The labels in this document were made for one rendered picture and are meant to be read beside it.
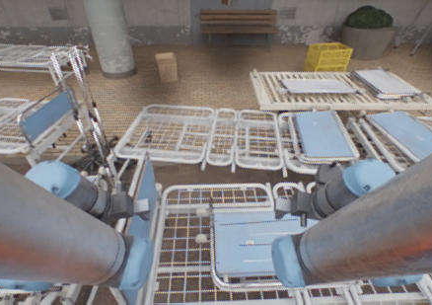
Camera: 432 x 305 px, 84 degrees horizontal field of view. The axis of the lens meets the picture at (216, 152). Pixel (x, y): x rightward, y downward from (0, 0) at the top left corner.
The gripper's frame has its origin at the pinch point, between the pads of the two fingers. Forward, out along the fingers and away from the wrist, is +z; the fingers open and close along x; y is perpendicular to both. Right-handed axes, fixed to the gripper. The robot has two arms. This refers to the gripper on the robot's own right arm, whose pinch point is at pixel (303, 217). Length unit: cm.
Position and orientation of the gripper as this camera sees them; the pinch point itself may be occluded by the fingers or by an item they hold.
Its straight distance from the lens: 73.5
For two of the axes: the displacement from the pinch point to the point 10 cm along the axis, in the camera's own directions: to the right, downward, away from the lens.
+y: -1.7, 8.7, -4.6
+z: -0.8, 4.5, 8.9
